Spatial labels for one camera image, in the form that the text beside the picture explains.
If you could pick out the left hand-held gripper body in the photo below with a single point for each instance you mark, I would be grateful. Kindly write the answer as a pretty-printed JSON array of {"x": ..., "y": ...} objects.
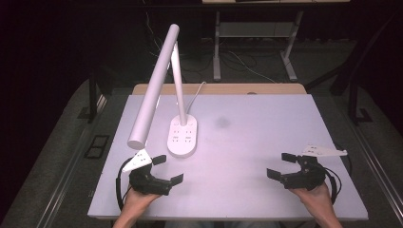
[{"x": 149, "y": 183}]

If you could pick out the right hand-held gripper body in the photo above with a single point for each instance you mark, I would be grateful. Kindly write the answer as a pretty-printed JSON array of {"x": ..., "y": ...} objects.
[{"x": 307, "y": 177}]

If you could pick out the white desk lamp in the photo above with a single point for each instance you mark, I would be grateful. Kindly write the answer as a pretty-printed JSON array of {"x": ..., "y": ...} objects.
[{"x": 152, "y": 95}]

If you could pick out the person's left hand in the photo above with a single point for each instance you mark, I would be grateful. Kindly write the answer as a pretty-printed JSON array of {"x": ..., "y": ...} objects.
[{"x": 136, "y": 201}]

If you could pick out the person's right hand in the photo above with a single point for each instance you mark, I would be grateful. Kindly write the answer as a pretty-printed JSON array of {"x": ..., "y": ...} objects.
[{"x": 316, "y": 199}]

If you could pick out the white table mat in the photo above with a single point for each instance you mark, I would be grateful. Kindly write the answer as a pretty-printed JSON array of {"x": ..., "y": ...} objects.
[{"x": 253, "y": 142}]

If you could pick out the black metal stand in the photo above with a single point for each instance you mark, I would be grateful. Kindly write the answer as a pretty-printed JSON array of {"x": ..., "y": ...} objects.
[
  {"x": 92, "y": 95},
  {"x": 353, "y": 101}
]

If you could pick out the grey metal-framed table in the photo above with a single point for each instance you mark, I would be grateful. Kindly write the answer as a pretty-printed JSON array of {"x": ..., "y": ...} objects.
[{"x": 217, "y": 57}]

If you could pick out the black floor socket frame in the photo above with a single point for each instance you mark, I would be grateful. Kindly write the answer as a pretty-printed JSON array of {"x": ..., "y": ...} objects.
[{"x": 96, "y": 146}]

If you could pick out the metal floor rail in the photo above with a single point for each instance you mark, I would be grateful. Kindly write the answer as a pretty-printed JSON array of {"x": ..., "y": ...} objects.
[
  {"x": 67, "y": 177},
  {"x": 380, "y": 172}
]

